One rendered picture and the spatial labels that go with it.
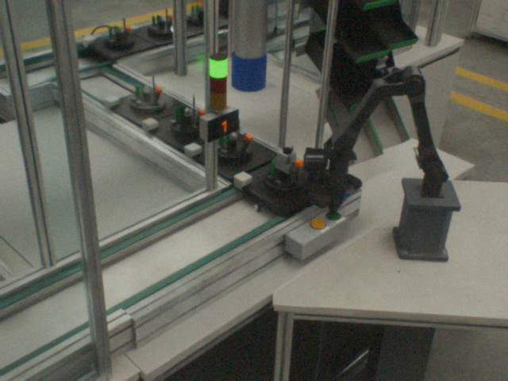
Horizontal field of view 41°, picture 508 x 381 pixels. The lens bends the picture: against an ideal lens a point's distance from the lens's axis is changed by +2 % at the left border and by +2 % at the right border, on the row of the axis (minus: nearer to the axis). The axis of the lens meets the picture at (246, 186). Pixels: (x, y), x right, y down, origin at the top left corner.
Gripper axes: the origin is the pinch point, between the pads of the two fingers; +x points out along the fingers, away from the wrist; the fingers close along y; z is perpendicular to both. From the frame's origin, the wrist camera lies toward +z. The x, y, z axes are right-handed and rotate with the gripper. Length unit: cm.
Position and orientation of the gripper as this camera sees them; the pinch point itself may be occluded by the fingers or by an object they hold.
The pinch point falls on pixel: (333, 205)
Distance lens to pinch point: 205.0
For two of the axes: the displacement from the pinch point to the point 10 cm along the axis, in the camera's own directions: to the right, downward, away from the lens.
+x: -0.4, 8.4, 5.4
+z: -6.9, -4.2, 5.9
